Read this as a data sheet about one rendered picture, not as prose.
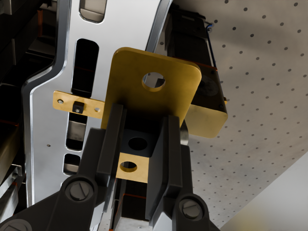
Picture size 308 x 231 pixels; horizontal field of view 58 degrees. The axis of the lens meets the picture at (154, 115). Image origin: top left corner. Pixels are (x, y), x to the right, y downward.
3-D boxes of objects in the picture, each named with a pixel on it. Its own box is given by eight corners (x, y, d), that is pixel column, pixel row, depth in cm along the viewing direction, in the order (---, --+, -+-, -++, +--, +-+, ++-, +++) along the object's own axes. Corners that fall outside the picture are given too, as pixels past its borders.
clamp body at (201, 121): (206, 42, 71) (229, 145, 45) (161, 30, 69) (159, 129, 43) (217, 18, 66) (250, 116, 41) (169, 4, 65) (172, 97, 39)
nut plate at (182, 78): (156, 180, 17) (155, 197, 16) (93, 169, 17) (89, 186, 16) (205, 65, 12) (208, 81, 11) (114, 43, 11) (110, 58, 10)
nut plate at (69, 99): (106, 101, 45) (105, 106, 44) (102, 118, 48) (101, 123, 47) (53, 89, 44) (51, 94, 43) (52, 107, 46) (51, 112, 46)
